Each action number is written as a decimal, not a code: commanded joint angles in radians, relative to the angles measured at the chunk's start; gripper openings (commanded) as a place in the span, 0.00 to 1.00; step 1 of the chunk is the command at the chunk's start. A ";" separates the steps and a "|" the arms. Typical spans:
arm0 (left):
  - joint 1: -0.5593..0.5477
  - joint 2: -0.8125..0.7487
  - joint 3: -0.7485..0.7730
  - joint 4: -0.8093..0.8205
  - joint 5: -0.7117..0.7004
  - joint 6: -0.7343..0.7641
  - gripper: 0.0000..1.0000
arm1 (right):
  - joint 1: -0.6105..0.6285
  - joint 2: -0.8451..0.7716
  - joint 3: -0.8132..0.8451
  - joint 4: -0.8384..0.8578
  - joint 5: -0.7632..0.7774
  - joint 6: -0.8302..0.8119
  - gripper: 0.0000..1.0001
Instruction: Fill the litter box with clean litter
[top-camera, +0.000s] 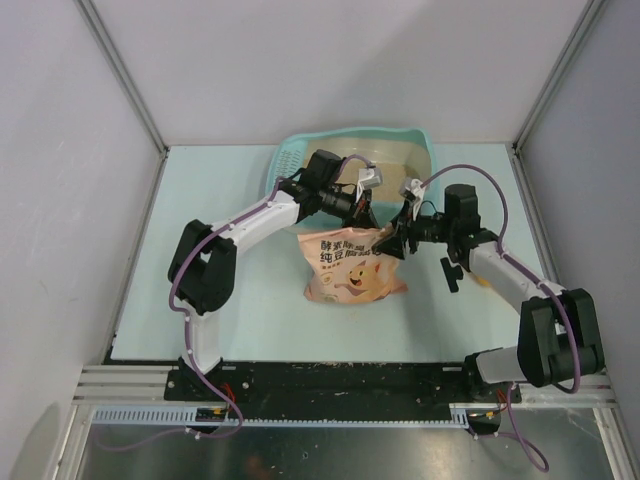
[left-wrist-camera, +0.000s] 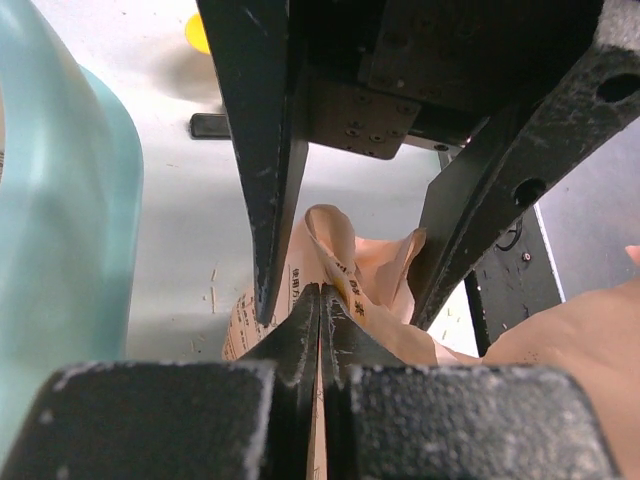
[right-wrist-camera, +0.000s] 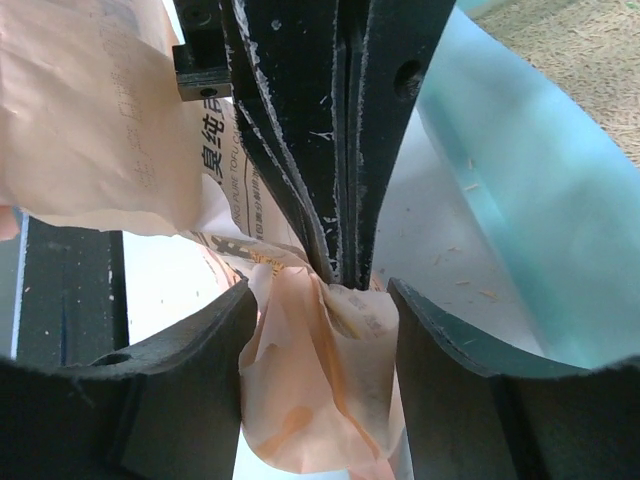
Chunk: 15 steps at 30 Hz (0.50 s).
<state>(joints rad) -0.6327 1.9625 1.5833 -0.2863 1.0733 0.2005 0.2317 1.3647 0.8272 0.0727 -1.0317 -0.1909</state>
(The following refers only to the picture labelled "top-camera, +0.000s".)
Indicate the left aluminium corner post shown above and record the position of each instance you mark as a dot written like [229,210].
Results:
[99,31]

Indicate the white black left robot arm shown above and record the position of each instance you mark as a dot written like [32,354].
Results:
[202,272]

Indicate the black t-shaped plastic part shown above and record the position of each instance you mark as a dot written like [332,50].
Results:
[453,274]

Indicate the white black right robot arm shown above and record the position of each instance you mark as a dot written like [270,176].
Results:
[558,335]

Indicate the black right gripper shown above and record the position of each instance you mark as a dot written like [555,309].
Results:
[405,227]

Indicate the yellow plastic litter scoop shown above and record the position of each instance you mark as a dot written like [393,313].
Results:
[481,281]

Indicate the aluminium frame rail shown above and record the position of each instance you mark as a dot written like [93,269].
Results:
[113,384]

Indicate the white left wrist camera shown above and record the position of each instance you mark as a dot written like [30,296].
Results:
[368,178]

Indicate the aluminium corner post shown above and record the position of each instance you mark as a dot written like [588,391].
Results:
[576,41]
[99,31]

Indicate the beige cat litter in box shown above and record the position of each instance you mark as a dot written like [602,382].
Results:
[393,176]

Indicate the white slotted cable duct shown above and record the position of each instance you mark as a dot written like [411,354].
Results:
[205,417]

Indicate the right aluminium corner post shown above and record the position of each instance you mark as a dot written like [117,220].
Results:
[576,41]

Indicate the teal and beige litter box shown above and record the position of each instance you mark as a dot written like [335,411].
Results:
[411,146]

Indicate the pink cat litter bag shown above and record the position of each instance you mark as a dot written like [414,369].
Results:
[346,270]

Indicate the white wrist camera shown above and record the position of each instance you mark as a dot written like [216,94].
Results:
[368,178]
[412,189]

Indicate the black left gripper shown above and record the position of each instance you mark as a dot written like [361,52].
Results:
[363,216]

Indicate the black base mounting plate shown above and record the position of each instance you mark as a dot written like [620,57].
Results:
[364,407]

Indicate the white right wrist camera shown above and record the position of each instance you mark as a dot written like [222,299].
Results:
[412,189]

